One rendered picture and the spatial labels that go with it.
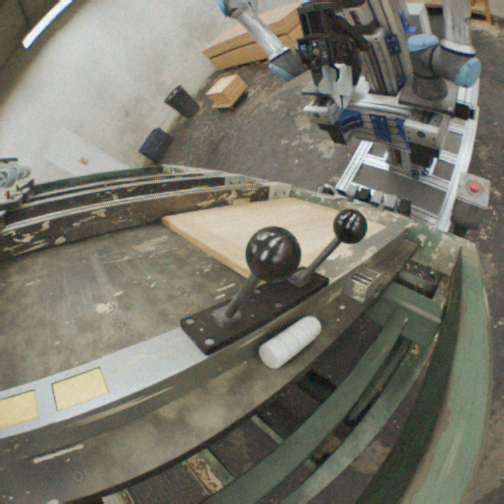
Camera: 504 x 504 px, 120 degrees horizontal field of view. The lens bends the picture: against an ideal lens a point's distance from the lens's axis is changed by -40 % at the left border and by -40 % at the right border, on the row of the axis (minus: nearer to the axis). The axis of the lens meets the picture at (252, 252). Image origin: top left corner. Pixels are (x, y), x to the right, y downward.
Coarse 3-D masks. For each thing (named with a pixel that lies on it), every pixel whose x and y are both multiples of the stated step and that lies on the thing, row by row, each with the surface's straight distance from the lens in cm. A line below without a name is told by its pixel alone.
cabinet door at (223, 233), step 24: (168, 216) 68; (192, 216) 67; (216, 216) 68; (240, 216) 69; (264, 216) 70; (288, 216) 73; (312, 216) 77; (192, 240) 53; (216, 240) 50; (240, 240) 51; (312, 240) 56; (240, 264) 41
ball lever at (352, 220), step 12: (336, 216) 25; (348, 216) 24; (360, 216) 25; (336, 228) 25; (348, 228) 24; (360, 228) 24; (336, 240) 26; (348, 240) 25; (360, 240) 25; (324, 252) 28; (312, 264) 29; (300, 276) 31
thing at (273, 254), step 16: (256, 240) 15; (272, 240) 15; (288, 240) 15; (256, 256) 15; (272, 256) 14; (288, 256) 15; (256, 272) 15; (272, 272) 15; (288, 272) 15; (240, 288) 20; (240, 304) 21; (224, 320) 23
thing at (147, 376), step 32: (352, 256) 46; (384, 256) 61; (288, 320) 29; (128, 352) 24; (160, 352) 23; (192, 352) 22; (224, 352) 23; (256, 352) 27; (32, 384) 25; (128, 384) 21; (160, 384) 21; (192, 384) 24; (64, 416) 22; (96, 416) 22; (128, 416) 23; (0, 448) 26; (32, 448) 26
